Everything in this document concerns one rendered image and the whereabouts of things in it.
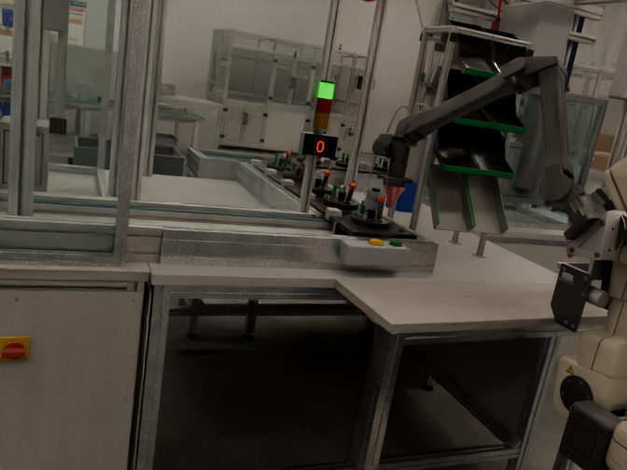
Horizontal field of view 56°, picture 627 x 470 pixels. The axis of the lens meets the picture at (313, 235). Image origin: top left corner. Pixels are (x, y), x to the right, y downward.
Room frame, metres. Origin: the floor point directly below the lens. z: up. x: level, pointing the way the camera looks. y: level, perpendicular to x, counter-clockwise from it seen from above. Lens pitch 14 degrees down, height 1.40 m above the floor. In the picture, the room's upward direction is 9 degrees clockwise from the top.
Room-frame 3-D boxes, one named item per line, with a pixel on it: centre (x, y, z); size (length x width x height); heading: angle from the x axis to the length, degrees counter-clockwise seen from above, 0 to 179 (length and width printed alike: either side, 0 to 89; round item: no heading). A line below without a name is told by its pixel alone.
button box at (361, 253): (1.76, -0.19, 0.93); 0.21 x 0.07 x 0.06; 114
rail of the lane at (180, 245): (1.74, 0.01, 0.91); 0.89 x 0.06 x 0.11; 114
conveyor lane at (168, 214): (1.90, 0.10, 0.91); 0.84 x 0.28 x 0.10; 114
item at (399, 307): (1.90, -0.47, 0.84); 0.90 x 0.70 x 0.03; 117
